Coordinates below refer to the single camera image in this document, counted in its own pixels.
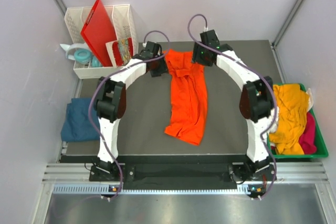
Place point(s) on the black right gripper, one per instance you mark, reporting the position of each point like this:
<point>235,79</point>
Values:
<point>196,58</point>

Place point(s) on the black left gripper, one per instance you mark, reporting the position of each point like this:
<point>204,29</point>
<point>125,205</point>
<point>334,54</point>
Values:
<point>162,68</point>

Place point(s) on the orange t shirt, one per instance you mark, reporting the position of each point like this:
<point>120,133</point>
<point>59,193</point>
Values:
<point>189,99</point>

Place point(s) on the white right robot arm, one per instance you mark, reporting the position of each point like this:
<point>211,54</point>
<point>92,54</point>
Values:
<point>256,100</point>

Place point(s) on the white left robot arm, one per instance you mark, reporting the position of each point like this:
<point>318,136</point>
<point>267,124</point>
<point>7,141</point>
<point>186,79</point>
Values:
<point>110,102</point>

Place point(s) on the red patterned booklet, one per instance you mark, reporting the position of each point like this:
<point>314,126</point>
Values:
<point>120,51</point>

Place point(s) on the white perforated organizer basket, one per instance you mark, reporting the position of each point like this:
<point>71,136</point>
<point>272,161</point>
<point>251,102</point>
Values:
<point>122,19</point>

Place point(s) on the red plastic board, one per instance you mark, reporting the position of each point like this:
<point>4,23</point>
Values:
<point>98,30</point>

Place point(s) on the yellow t shirt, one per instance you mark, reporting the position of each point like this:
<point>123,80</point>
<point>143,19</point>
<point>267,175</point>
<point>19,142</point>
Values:
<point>293,107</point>

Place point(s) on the folded blue t shirt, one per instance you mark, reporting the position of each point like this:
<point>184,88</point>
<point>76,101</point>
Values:
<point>77,126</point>

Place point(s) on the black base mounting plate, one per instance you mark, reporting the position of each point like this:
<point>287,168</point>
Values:
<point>181,172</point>

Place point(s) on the magenta t shirt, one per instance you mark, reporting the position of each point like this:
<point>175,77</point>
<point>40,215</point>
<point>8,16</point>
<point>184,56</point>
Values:
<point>306,140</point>

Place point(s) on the green plastic bin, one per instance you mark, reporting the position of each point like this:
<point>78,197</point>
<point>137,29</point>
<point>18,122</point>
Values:
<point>321,152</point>

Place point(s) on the grey slotted cable duct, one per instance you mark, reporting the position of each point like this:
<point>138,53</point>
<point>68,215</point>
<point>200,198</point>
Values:
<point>106,189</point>

